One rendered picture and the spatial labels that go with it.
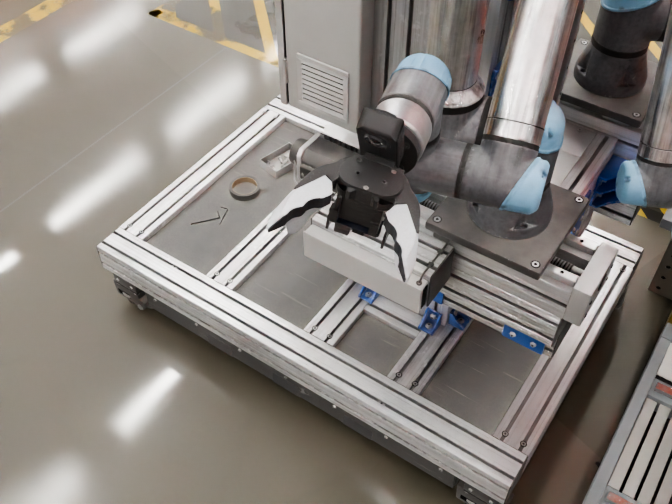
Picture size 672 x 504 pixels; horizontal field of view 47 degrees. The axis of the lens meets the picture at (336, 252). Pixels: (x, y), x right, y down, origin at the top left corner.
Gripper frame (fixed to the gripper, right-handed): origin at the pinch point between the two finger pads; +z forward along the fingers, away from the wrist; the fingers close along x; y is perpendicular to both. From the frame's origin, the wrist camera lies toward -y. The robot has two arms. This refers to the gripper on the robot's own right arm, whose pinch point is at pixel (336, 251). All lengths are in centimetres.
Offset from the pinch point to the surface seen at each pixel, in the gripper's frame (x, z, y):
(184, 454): 33, -27, 130
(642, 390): -71, -80, 107
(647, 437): -74, -68, 109
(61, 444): 64, -18, 134
